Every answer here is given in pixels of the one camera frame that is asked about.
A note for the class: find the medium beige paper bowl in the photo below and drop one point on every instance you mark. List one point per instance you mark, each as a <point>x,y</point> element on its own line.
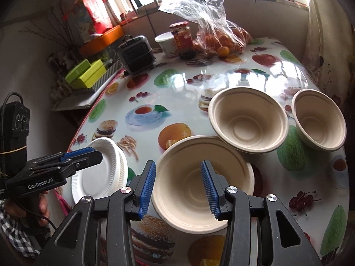
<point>246,122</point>

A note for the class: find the white board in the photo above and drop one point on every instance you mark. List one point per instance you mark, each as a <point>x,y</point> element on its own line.
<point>72,101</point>

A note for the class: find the large beige paper bowl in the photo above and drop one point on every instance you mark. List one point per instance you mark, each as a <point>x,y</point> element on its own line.
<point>180,183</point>

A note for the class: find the striped grey box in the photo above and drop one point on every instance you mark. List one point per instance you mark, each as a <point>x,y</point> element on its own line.
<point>109,74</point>

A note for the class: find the patterned cream curtain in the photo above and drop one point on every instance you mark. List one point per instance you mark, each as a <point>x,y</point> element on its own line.
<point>330,47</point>

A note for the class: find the small beige paper bowl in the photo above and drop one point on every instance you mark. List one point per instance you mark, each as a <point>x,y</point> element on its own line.
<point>319,119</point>

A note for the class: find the small dark bottle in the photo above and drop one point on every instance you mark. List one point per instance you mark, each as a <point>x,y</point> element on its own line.
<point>137,2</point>

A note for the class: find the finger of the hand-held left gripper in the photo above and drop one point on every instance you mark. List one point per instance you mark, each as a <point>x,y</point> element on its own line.
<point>79,153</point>
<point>88,160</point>

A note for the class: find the clear plastic bag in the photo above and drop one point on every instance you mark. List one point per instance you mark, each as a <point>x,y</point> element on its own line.
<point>205,13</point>

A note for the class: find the small grey fan heater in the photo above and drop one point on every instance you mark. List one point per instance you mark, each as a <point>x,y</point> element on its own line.
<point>137,55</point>

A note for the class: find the green flat box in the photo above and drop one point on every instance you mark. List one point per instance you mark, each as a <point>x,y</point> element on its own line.
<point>93,76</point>
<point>77,72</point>

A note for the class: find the pile of oranges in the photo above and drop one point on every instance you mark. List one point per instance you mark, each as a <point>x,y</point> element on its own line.
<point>224,43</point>

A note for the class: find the white paper plate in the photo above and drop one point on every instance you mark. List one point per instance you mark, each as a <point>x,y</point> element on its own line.
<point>97,169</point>
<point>124,169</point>

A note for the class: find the dried branches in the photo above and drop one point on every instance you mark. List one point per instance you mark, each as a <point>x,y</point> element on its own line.
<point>52,27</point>

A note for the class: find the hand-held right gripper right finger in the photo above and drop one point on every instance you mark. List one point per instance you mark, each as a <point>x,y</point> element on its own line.
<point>209,191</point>

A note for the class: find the person's left hand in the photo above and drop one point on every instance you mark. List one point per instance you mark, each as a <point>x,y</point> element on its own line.
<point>43,207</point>

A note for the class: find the person's left forearm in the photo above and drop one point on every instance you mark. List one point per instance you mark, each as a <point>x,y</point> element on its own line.
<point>14,235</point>

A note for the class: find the white plastic tub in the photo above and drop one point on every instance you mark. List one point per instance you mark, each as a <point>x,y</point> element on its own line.
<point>166,44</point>

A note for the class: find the red colourful gift box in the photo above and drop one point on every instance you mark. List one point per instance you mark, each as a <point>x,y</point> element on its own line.
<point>88,16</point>

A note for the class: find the fruit print tablecloth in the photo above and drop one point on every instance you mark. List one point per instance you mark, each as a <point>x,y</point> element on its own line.
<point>180,94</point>

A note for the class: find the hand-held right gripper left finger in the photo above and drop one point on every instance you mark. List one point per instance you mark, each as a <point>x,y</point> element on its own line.
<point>147,191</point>

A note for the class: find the orange tray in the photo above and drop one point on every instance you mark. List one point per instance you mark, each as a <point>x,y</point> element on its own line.
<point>102,40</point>

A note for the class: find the red label glass jar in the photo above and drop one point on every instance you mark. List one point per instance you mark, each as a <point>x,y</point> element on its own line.
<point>183,41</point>

